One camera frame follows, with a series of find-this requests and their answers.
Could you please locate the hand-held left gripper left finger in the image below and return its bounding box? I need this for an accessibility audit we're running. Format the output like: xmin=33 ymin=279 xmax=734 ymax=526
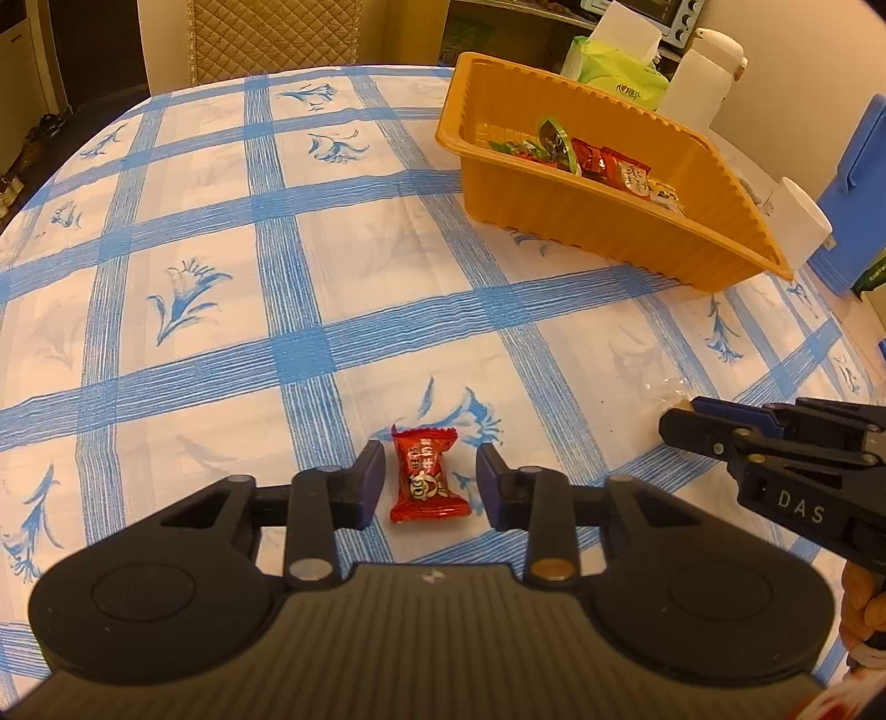
xmin=148 ymin=440 xmax=387 ymax=591

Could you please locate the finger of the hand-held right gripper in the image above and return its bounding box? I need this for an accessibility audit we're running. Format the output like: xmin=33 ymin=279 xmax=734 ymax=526
xmin=659 ymin=407 xmax=745 ymax=461
xmin=692 ymin=396 xmax=783 ymax=431

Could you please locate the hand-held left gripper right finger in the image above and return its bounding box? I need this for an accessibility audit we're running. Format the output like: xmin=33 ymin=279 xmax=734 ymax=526
xmin=476 ymin=443 xmax=697 ymax=591

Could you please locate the red candy with flared ends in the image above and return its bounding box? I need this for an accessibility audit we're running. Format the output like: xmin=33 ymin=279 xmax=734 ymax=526
xmin=389 ymin=424 xmax=472 ymax=525

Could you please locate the clear snack packet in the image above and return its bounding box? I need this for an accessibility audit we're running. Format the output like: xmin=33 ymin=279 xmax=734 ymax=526
xmin=637 ymin=374 xmax=693 ymax=416

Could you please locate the yellow candy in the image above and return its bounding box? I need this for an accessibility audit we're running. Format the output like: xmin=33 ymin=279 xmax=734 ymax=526
xmin=647 ymin=178 xmax=686 ymax=212

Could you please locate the orange plastic basket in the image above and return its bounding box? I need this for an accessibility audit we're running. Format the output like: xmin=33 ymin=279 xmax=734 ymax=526
xmin=435 ymin=52 xmax=796 ymax=295

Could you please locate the red packet with round label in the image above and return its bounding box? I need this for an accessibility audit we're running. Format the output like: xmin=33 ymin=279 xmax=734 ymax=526
xmin=609 ymin=156 xmax=653 ymax=198

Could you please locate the large red snack packet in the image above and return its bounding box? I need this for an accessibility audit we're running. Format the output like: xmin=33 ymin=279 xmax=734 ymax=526
xmin=571 ymin=137 xmax=624 ymax=182

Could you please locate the long green-edged snack packet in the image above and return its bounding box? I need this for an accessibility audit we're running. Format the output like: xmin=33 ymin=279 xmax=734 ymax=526
xmin=536 ymin=116 xmax=581 ymax=173

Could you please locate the green candy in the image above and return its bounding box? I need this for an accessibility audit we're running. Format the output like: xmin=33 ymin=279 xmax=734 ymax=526
xmin=488 ymin=138 xmax=548 ymax=163

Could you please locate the person's right hand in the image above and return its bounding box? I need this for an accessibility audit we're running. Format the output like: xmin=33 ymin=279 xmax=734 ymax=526
xmin=839 ymin=562 xmax=886 ymax=666

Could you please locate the blue checked tablecloth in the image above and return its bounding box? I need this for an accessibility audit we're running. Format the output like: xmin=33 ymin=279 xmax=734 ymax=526
xmin=0 ymin=65 xmax=886 ymax=700

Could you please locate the green food bag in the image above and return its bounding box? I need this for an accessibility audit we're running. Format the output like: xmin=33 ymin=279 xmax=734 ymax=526
xmin=851 ymin=249 xmax=886 ymax=299

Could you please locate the white cup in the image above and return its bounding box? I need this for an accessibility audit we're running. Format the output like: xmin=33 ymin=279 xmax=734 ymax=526
xmin=765 ymin=176 xmax=833 ymax=271

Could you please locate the grey cloth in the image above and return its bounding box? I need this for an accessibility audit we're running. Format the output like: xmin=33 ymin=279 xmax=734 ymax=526
xmin=734 ymin=166 xmax=776 ymax=212

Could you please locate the blue thermos jug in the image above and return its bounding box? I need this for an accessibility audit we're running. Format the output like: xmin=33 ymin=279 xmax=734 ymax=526
xmin=808 ymin=93 xmax=886 ymax=299

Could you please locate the white thermos bottle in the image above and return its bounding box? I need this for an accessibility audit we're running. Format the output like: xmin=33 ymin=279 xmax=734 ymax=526
xmin=657 ymin=29 xmax=749 ymax=136

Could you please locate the green tissue pack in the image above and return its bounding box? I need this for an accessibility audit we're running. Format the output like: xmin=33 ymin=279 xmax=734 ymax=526
xmin=559 ymin=0 xmax=671 ymax=113

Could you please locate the light blue toaster oven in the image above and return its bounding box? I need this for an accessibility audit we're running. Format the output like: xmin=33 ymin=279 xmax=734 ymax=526
xmin=580 ymin=0 xmax=707 ymax=43

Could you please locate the wooden shelf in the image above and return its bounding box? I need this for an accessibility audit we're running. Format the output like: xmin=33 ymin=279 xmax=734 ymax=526
xmin=443 ymin=0 xmax=693 ymax=70

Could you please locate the quilted beige chair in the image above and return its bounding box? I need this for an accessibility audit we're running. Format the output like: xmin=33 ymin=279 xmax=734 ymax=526
xmin=186 ymin=0 xmax=364 ymax=85

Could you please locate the row of shoes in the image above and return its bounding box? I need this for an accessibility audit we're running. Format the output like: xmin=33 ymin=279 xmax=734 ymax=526
xmin=0 ymin=111 xmax=66 ymax=215

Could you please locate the dark wooden door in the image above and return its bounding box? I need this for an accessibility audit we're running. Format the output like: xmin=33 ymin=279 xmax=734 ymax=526
xmin=42 ymin=0 xmax=150 ymax=112

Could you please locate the white cabinet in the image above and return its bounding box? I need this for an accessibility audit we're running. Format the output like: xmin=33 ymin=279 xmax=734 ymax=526
xmin=0 ymin=0 xmax=53 ymax=174

